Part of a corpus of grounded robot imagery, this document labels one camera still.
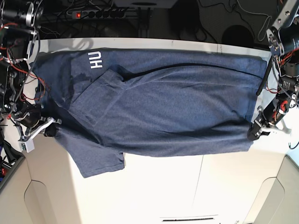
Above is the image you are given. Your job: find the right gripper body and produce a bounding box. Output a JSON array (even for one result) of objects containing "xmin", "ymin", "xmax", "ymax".
[{"xmin": 14, "ymin": 106, "xmax": 62, "ymax": 140}]

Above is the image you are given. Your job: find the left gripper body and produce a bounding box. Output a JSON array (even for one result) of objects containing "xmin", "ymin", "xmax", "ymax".
[{"xmin": 256, "ymin": 100, "xmax": 291, "ymax": 135}]

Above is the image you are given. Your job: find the blue grey t-shirt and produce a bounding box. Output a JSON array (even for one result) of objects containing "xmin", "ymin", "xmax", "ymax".
[{"xmin": 33, "ymin": 49, "xmax": 267, "ymax": 178}]

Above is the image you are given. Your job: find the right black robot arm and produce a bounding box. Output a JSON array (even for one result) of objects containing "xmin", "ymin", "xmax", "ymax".
[{"xmin": 0, "ymin": 0, "xmax": 60, "ymax": 140}]

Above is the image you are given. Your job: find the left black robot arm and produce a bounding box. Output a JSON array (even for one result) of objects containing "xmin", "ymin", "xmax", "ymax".
[{"xmin": 247, "ymin": 0, "xmax": 299, "ymax": 141}]

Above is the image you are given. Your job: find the grey bin with tools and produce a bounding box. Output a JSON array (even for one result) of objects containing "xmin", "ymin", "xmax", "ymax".
[{"xmin": 0, "ymin": 129, "xmax": 25, "ymax": 191}]

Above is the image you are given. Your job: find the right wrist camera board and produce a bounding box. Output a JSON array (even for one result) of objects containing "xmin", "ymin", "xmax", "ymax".
[{"xmin": 18, "ymin": 139, "xmax": 35, "ymax": 153}]

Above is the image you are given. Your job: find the white power strip red switch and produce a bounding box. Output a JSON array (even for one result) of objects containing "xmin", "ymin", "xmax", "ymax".
[{"xmin": 66, "ymin": 9, "xmax": 126, "ymax": 20}]

